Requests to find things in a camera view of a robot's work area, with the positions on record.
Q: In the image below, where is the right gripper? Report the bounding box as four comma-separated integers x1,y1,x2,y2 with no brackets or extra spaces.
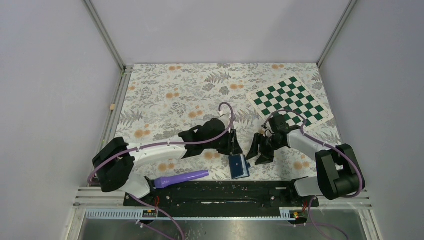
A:
245,132,285,166

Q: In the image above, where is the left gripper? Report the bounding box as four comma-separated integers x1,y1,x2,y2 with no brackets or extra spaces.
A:
204,128,243,156

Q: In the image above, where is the navy blue card holder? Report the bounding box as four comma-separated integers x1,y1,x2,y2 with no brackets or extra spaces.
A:
228,154,251,180

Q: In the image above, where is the purple plastic handle tool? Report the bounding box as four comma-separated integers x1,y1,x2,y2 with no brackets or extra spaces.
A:
154,170,209,189

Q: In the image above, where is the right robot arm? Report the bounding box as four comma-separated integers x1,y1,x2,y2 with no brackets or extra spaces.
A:
246,112,366,206

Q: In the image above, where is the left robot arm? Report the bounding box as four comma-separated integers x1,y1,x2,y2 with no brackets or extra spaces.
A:
88,115,243,206

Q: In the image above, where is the green white checkerboard mat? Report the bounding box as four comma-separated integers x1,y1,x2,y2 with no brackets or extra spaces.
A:
246,77,334,130

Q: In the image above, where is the floral patterned table mat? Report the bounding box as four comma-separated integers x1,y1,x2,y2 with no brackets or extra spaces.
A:
112,63,343,181

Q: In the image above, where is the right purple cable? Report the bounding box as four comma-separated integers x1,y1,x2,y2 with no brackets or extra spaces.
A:
261,109,365,240

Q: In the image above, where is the purple cable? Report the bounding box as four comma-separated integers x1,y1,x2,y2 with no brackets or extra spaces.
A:
87,101,237,240
261,109,365,240

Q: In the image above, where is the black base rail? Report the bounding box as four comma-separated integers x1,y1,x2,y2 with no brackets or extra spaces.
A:
141,181,321,218

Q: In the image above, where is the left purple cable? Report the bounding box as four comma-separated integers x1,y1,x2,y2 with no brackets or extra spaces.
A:
87,101,237,240

